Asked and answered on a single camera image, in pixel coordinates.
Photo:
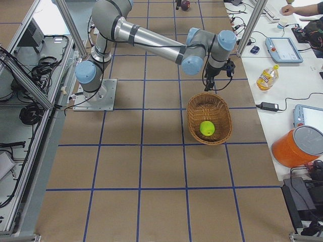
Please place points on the green apple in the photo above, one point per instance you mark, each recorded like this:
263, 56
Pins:
207, 128

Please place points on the wicker basket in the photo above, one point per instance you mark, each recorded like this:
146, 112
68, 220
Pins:
209, 107

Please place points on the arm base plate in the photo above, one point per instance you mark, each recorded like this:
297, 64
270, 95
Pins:
103, 100

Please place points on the black power adapter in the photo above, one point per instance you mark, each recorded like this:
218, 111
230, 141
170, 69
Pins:
268, 106

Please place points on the dark red apple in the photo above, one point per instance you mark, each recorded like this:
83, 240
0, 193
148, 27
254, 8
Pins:
185, 5

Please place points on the aluminium frame post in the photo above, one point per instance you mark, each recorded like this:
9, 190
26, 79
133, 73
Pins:
255, 15

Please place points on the teach pendant tablet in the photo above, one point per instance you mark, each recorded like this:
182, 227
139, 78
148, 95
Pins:
308, 115

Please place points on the juice bottle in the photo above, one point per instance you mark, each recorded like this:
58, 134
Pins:
268, 78

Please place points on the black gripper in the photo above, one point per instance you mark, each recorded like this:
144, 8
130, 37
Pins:
212, 72

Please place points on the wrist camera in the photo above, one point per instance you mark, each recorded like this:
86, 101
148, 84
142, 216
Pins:
230, 68

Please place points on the orange bucket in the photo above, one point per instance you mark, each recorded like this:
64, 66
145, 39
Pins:
298, 147

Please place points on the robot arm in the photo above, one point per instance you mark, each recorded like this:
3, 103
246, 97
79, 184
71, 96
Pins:
203, 51

